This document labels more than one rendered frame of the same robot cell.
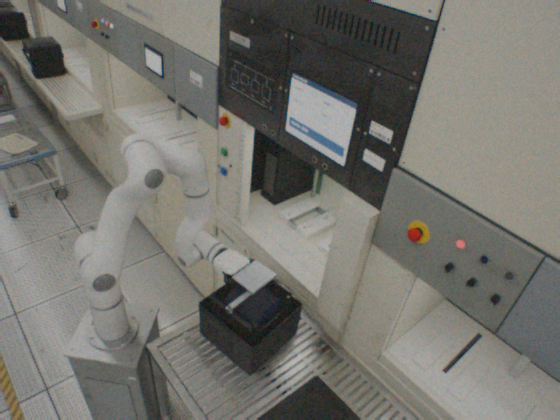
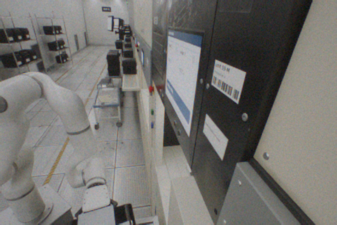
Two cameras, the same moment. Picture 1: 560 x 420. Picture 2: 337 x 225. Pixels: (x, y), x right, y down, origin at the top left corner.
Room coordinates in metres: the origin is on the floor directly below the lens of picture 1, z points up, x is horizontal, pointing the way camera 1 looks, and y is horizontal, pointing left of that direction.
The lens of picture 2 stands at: (0.86, -0.31, 1.70)
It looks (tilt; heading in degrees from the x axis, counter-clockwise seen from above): 29 degrees down; 31
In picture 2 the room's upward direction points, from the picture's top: 3 degrees clockwise
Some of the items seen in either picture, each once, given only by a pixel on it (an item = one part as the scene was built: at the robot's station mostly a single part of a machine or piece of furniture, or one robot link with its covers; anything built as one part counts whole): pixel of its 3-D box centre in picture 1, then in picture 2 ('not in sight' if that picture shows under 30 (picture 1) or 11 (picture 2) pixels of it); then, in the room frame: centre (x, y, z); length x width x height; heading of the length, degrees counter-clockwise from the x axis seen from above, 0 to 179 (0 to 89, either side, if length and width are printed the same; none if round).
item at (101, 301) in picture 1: (97, 268); (15, 167); (0.98, 0.59, 1.07); 0.19 x 0.12 x 0.24; 35
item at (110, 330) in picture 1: (109, 314); (26, 201); (0.95, 0.57, 0.85); 0.19 x 0.19 x 0.18
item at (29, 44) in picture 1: (43, 57); (129, 65); (3.30, 2.09, 0.93); 0.30 x 0.28 x 0.26; 41
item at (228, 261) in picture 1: (230, 263); (96, 198); (1.09, 0.15, 1.06); 0.11 x 0.10 x 0.07; 54
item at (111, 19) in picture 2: not in sight; (119, 26); (3.56, 2.56, 1.59); 0.50 x 0.41 x 0.36; 134
